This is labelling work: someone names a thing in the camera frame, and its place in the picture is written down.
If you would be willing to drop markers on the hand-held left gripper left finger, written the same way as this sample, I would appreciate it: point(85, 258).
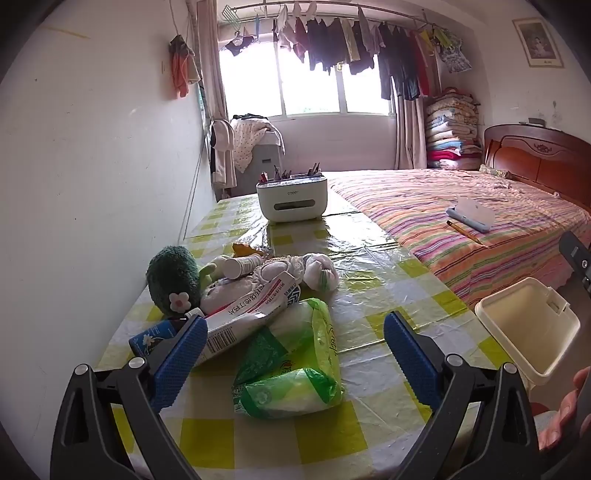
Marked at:
point(182, 360)

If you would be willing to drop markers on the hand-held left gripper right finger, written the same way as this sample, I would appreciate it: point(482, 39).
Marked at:
point(411, 355)

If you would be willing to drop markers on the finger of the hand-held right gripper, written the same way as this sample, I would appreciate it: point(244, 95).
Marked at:
point(575, 256)

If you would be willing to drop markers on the small blue box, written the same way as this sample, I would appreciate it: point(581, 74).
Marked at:
point(152, 339)

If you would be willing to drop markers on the white red medicine box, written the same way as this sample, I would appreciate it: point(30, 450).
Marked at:
point(240, 318)

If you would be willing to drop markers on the green plush toy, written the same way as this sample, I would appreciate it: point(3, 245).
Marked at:
point(173, 277)

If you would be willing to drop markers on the cream plastic bin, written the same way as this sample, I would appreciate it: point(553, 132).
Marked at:
point(521, 337)

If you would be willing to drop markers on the white plastic bottle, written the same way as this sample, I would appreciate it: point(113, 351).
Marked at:
point(240, 266)

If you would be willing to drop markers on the green tissue pack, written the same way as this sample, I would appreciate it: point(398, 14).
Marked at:
point(295, 350)

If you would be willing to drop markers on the white green cloth ball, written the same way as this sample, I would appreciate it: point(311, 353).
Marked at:
point(321, 272)

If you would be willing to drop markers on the yellow snack bag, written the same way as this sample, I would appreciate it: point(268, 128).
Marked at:
point(242, 250)

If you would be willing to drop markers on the person's right hand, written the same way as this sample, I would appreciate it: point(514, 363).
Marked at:
point(561, 415)

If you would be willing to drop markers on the yellow checked tablecloth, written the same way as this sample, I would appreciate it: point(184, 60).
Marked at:
point(369, 277)

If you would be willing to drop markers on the wooden headboard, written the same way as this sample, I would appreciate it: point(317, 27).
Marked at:
point(545, 161)

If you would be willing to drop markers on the yellow pencil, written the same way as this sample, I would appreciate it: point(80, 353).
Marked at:
point(461, 230)

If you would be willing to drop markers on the floral pillow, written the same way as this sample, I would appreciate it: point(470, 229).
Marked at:
point(494, 171)

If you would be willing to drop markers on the small grey box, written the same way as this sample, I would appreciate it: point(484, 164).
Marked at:
point(533, 122)

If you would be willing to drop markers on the striped bedsheet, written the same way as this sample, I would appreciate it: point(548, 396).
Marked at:
point(438, 207)

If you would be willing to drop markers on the stack of folded quilts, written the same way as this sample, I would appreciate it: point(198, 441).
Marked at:
point(452, 129)

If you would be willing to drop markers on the white desk organizer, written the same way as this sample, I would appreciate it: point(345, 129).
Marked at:
point(293, 201)

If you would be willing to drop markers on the beige curtain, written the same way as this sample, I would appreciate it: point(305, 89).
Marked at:
point(212, 69)
point(411, 134)

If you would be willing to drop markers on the bunch of pens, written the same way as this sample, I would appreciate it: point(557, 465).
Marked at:
point(284, 174)

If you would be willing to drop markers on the white hanging garment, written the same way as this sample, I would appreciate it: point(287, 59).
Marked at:
point(224, 152)

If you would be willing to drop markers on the framed picture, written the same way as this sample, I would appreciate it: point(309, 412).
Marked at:
point(538, 41)

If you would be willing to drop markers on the floral hanging bag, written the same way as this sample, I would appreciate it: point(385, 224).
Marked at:
point(455, 57)

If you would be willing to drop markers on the dotted white cloth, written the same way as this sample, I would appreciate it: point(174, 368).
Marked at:
point(249, 134)

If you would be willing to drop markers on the window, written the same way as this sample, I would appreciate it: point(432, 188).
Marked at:
point(300, 87)

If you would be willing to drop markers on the orange hanging cloth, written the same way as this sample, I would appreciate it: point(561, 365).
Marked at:
point(182, 69)

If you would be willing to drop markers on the row of hanging clothes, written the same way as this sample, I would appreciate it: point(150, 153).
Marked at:
point(346, 46)

